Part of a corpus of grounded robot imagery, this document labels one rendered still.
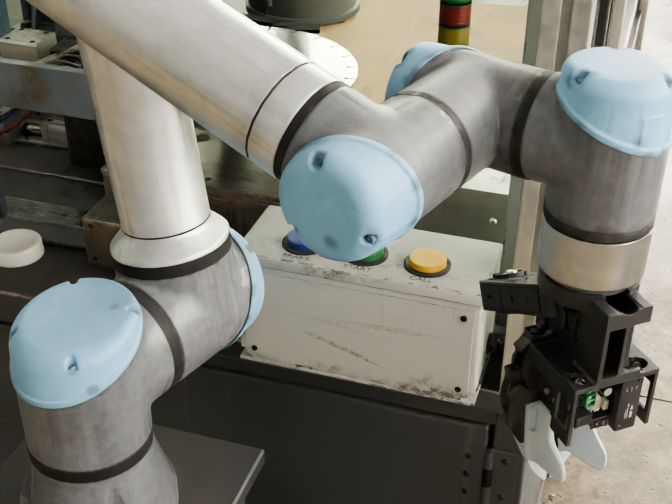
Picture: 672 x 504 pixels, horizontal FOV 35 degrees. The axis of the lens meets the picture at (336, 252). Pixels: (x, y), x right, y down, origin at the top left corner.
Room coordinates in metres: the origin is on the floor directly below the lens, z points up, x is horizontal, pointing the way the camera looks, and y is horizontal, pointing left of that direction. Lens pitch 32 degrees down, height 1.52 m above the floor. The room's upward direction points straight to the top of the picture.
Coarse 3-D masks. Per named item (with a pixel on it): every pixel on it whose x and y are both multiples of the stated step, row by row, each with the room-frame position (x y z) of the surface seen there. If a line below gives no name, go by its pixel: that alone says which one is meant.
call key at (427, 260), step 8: (424, 248) 0.98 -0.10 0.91; (432, 248) 0.98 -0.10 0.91; (416, 256) 0.96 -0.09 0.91; (424, 256) 0.96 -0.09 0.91; (432, 256) 0.96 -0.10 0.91; (440, 256) 0.96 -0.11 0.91; (416, 264) 0.95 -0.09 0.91; (424, 264) 0.95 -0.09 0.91; (432, 264) 0.95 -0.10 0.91; (440, 264) 0.95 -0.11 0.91; (424, 272) 0.94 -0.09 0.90; (432, 272) 0.94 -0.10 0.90
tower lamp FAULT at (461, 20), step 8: (440, 0) 1.43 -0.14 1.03; (440, 8) 1.42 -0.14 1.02; (448, 8) 1.41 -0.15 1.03; (456, 8) 1.40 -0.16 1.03; (464, 8) 1.41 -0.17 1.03; (440, 16) 1.42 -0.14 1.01; (448, 16) 1.41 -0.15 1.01; (456, 16) 1.40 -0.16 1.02; (464, 16) 1.41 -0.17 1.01; (448, 24) 1.41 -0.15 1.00; (456, 24) 1.40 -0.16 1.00; (464, 24) 1.41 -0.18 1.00
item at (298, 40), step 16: (272, 32) 1.51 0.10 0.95; (288, 32) 1.51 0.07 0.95; (304, 32) 1.51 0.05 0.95; (304, 48) 1.45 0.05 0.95; (320, 48) 1.45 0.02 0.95; (336, 48) 1.45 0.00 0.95; (320, 64) 1.39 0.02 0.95; (336, 64) 1.39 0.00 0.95; (352, 64) 1.39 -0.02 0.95; (352, 80) 1.34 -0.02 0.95
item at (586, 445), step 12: (576, 432) 0.64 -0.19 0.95; (588, 432) 0.63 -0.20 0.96; (576, 444) 0.63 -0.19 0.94; (588, 444) 0.62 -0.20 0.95; (600, 444) 0.61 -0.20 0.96; (564, 456) 0.64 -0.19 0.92; (576, 456) 0.63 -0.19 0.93; (588, 456) 0.62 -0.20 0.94; (600, 456) 0.61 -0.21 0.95; (600, 468) 0.61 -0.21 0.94
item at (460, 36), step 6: (438, 24) 1.42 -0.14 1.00; (438, 30) 1.43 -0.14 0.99; (444, 30) 1.41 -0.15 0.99; (450, 30) 1.41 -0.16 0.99; (456, 30) 1.40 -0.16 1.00; (462, 30) 1.41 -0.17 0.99; (468, 30) 1.42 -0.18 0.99; (438, 36) 1.42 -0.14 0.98; (444, 36) 1.41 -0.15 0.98; (450, 36) 1.41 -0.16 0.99; (456, 36) 1.40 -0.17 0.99; (462, 36) 1.41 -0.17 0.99; (468, 36) 1.42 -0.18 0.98; (438, 42) 1.42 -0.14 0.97; (444, 42) 1.41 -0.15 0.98; (450, 42) 1.40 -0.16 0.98; (456, 42) 1.40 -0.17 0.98; (462, 42) 1.41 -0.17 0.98; (468, 42) 1.42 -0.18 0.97
